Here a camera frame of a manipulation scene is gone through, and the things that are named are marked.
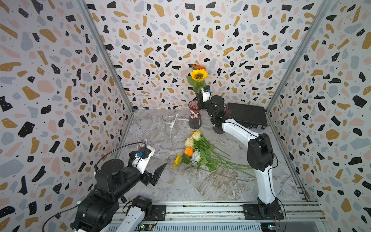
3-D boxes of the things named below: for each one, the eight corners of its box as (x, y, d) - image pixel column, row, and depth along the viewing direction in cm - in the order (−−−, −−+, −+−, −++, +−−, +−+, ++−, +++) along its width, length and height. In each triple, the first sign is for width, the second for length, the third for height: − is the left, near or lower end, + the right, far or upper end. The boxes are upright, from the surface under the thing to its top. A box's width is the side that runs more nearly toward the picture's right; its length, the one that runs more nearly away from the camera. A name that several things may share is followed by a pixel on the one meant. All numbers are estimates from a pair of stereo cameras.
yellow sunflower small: (174, 167, 91) (173, 164, 87) (173, 158, 95) (172, 155, 91) (190, 164, 93) (189, 160, 89) (188, 155, 97) (187, 151, 93)
